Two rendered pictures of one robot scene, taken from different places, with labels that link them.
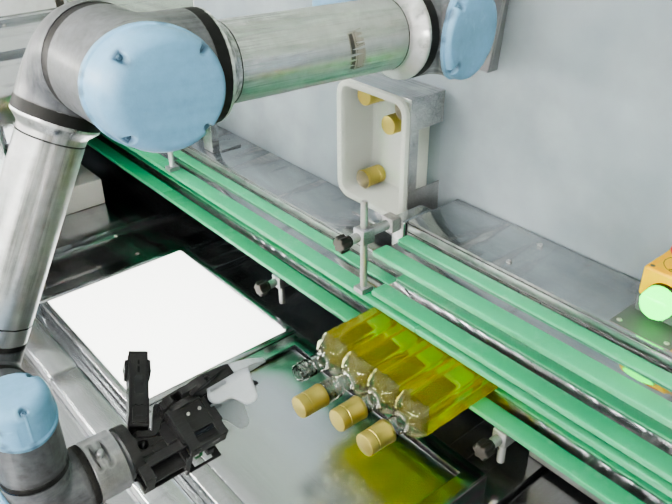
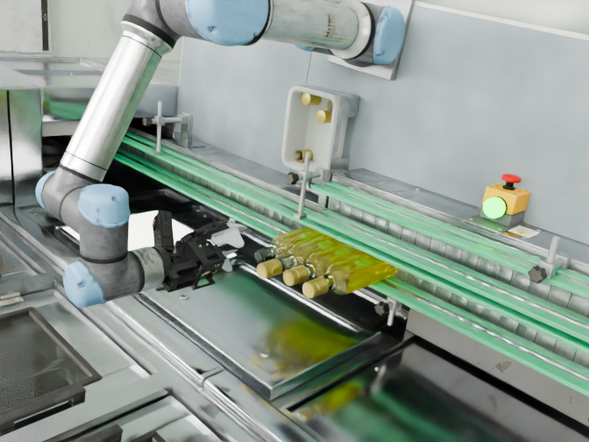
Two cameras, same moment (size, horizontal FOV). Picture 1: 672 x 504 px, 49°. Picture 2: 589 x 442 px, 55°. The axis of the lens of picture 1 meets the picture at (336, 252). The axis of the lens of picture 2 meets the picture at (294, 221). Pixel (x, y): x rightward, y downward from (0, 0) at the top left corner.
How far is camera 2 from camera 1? 0.40 m
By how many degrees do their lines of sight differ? 13
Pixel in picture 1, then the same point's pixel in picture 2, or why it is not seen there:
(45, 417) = (125, 208)
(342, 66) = (322, 32)
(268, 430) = (230, 302)
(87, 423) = not seen: hidden behind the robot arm
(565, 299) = (436, 210)
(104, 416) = not seen: hidden behind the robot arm
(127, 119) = (216, 14)
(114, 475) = (153, 270)
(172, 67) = not seen: outside the picture
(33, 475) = (110, 248)
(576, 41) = (446, 59)
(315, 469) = (266, 323)
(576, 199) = (441, 159)
